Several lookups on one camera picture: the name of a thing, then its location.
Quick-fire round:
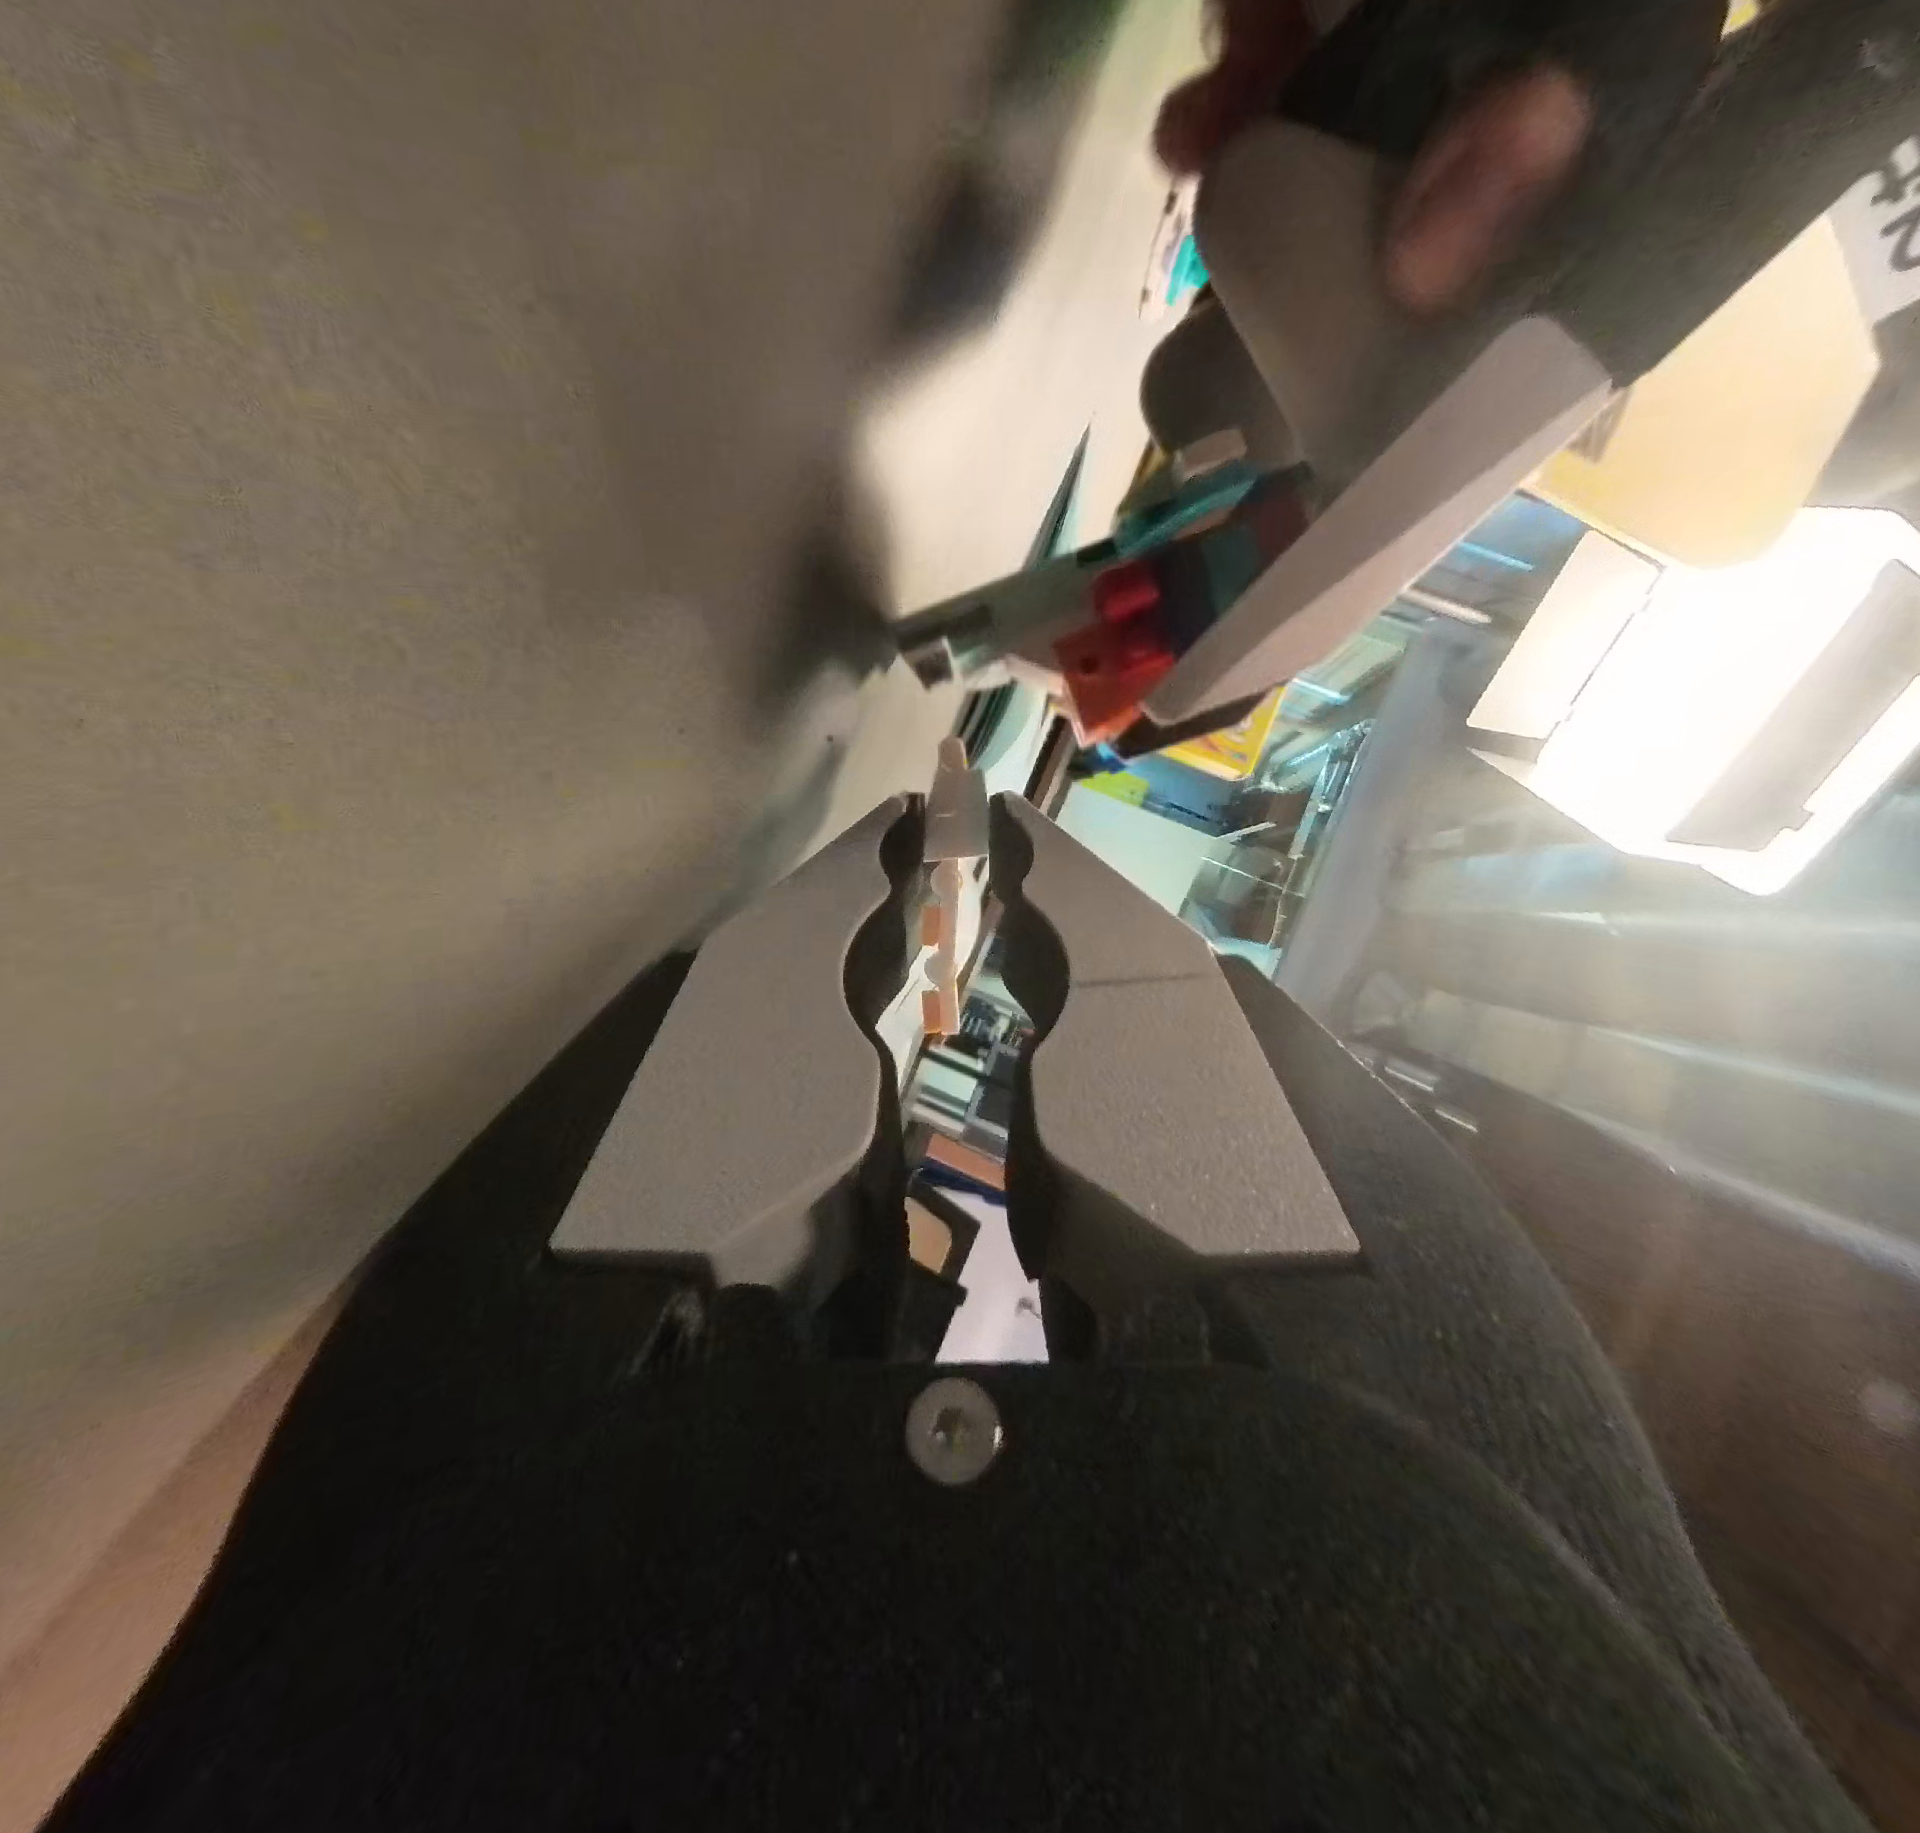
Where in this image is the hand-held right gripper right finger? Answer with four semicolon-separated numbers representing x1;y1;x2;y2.
985;789;1365;1287

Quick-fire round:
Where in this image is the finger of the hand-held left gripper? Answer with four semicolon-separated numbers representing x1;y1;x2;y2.
1137;316;1625;737
1137;120;1535;498

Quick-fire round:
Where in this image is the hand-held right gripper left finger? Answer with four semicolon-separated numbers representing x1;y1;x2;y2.
547;795;927;1287

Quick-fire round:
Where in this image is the teal white red lego assembly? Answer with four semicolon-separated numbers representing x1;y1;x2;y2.
891;431;1324;745

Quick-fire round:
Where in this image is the small white orange lego piece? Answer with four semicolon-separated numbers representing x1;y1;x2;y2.
904;733;997;1040

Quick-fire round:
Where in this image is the person's left hand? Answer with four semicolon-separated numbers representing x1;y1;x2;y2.
1153;0;1597;318

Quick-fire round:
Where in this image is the rectangular ceiling light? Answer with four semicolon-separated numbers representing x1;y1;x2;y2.
1468;506;1920;901

